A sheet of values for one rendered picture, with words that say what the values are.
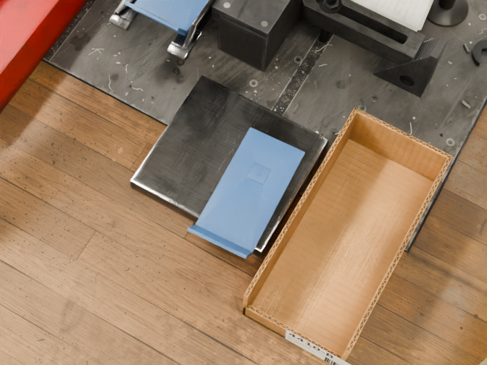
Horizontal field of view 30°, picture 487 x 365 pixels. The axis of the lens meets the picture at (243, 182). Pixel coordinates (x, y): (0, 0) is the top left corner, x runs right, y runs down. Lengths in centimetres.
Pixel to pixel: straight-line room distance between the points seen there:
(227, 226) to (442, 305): 25
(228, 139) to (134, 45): 18
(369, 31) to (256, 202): 24
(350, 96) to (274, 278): 25
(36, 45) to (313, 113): 34
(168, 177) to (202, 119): 8
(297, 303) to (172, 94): 30
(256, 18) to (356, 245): 28
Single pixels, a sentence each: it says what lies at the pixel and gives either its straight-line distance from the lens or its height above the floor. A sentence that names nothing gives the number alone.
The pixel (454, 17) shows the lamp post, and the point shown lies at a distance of 118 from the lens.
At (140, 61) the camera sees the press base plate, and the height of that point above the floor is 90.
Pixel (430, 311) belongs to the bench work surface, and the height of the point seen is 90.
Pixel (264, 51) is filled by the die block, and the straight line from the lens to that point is 107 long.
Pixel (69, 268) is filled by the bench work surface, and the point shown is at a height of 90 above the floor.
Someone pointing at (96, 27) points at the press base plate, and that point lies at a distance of 115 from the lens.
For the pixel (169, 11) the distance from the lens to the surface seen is 105.
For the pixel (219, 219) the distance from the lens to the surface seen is 100.
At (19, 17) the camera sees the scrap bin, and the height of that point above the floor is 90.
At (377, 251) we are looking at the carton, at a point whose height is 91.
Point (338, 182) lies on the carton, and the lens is 105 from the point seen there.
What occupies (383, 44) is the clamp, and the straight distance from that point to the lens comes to 106.
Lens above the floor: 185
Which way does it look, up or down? 66 degrees down
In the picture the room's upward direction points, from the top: 4 degrees clockwise
